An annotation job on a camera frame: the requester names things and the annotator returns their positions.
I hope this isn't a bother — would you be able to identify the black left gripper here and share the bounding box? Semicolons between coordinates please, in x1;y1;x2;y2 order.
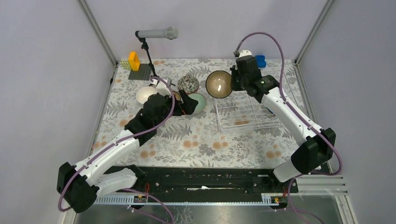
155;90;198;127

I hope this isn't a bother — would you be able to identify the black gold striped bowl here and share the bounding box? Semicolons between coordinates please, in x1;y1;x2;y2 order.
173;91;182;101

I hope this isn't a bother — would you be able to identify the dark teal floral bowl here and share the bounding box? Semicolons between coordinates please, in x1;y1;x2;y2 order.
205;70;233;98

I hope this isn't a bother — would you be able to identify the plain white bowl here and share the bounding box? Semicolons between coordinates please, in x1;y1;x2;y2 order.
135;86;158;104

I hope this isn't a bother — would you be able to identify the white wire dish rack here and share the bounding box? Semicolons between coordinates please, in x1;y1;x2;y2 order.
214;91;283;133

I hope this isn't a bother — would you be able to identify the pale green ceramic bowl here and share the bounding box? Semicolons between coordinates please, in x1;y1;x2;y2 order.
189;93;207;113

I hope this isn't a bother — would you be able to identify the pink patterned bowl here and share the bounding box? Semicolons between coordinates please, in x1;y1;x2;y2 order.
177;76;199;94

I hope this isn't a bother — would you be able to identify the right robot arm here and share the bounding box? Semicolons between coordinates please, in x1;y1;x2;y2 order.
205;51;338;192

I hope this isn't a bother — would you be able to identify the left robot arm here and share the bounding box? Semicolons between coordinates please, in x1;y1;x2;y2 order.
57;93;183;213

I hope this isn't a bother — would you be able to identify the small blue block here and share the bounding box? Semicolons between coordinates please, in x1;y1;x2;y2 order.
255;55;267;68

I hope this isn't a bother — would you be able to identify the floral patterned table mat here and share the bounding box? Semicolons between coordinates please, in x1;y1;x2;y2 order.
92;59;306;168

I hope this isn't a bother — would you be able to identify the yellow toy block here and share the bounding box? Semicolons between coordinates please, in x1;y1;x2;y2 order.
128;51;140;71

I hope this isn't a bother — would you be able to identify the pale green toy block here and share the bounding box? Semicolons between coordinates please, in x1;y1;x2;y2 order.
120;60;132;70

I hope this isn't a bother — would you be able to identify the black microphone tripod stand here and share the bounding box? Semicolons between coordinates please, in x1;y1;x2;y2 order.
135;30;158;77

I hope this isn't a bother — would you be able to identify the grey microphone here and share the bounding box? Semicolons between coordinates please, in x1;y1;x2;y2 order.
135;27;179;40

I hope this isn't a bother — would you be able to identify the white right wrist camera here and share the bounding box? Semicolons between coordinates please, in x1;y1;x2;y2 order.
238;50;252;58

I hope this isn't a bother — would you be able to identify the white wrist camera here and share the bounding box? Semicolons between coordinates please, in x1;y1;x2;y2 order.
238;50;252;58
151;77;172;96

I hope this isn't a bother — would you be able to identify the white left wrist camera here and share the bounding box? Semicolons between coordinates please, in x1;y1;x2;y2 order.
151;77;172;96

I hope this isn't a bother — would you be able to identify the grey building base plate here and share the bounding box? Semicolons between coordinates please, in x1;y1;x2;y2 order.
128;63;152;81

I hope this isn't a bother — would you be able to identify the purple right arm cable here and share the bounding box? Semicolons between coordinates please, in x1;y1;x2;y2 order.
233;32;343;224

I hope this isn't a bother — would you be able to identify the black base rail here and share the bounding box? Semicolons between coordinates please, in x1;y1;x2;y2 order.
116;165;299;203

